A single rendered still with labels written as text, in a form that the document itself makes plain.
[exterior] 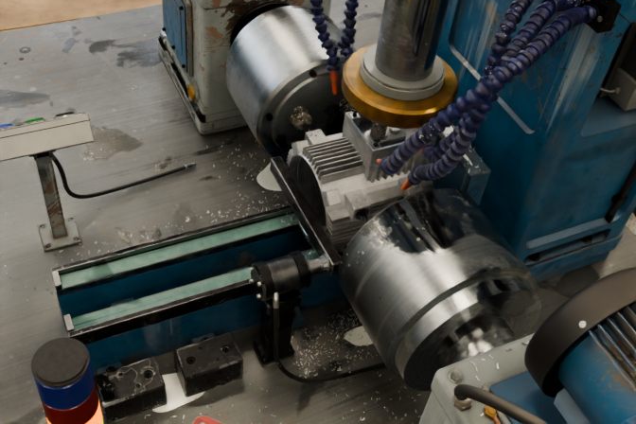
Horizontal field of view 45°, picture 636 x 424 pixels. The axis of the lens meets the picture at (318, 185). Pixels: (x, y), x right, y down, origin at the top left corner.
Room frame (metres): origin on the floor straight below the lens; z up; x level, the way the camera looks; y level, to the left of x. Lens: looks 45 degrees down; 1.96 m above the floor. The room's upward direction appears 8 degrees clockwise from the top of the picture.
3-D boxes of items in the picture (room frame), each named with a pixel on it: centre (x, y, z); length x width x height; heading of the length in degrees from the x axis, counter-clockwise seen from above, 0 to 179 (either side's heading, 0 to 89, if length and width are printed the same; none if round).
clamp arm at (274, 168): (0.88, 0.02, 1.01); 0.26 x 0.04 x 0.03; 30
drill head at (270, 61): (1.22, 0.08, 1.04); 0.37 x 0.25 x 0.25; 30
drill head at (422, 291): (0.71, -0.21, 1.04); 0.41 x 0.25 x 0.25; 30
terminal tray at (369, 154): (0.98, -0.11, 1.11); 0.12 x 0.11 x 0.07; 120
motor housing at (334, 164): (0.96, -0.07, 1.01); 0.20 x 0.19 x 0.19; 120
